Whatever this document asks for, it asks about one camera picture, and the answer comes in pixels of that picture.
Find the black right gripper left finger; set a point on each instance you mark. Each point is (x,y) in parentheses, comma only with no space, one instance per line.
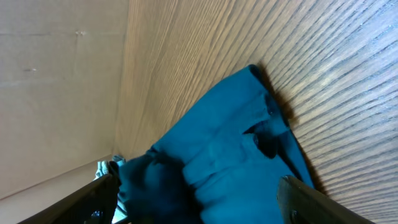
(94,203)

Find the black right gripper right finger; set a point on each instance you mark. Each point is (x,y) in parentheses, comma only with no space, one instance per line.
(301,204)

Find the dark blue polo shirt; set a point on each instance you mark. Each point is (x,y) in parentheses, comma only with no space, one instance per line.
(220,163)

